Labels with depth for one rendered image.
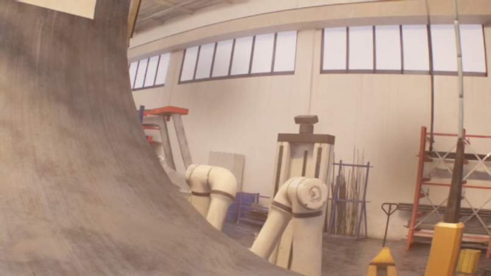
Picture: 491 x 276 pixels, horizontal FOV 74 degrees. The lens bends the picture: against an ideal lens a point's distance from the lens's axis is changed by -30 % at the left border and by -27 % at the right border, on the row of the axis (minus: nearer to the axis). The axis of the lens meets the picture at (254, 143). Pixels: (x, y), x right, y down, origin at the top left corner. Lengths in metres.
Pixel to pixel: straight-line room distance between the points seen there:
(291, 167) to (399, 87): 9.81
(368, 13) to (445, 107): 3.59
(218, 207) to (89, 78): 1.11
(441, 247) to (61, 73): 1.11
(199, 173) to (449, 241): 1.51
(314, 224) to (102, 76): 0.95
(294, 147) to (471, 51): 9.77
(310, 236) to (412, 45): 10.81
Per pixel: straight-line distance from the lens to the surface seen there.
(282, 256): 2.24
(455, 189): 0.98
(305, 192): 1.59
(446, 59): 11.72
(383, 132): 11.86
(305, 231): 1.63
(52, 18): 1.31
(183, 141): 3.31
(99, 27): 1.38
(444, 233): 0.97
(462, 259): 7.66
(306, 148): 2.16
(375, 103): 12.13
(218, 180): 2.10
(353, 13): 12.50
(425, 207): 10.68
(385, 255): 7.44
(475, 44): 11.67
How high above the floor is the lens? 1.58
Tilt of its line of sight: 3 degrees up
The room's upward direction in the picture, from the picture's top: 7 degrees clockwise
